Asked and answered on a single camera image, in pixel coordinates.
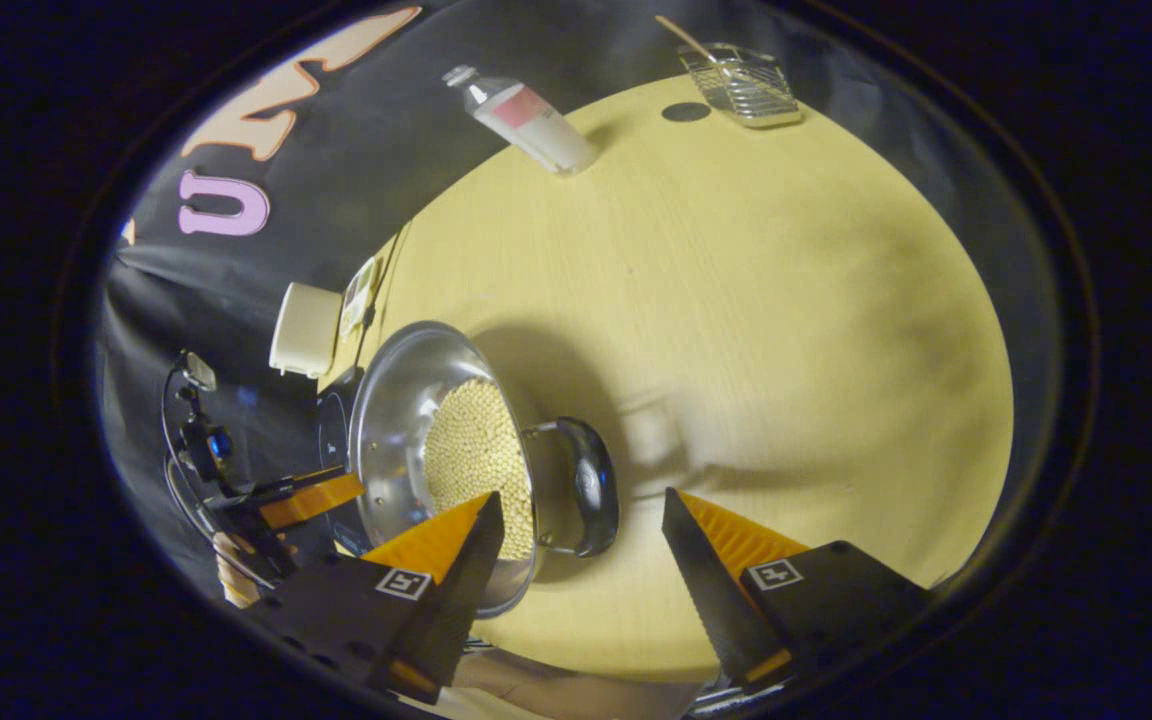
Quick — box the black induction cooktop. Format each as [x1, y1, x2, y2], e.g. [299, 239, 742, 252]
[316, 385, 377, 556]

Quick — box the white toaster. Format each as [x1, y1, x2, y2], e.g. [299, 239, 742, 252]
[269, 282, 343, 379]

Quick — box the wooden stick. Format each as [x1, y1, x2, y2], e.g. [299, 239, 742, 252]
[654, 14, 717, 63]

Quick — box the pile of soybeans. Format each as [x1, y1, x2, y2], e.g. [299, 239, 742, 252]
[423, 378, 535, 561]

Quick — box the clear glass cup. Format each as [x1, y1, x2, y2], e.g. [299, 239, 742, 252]
[678, 42, 803, 129]

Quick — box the clear bottle with pink label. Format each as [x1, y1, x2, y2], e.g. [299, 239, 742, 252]
[442, 65, 597, 177]

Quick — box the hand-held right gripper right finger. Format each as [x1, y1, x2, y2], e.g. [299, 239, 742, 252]
[661, 487, 932, 691]

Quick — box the white divided dish with beans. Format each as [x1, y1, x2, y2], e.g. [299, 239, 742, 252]
[339, 256, 382, 341]

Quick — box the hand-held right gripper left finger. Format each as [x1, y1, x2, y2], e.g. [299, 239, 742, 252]
[246, 490, 507, 706]

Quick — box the steel pot with black handles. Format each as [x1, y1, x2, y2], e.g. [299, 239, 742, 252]
[348, 320, 621, 618]

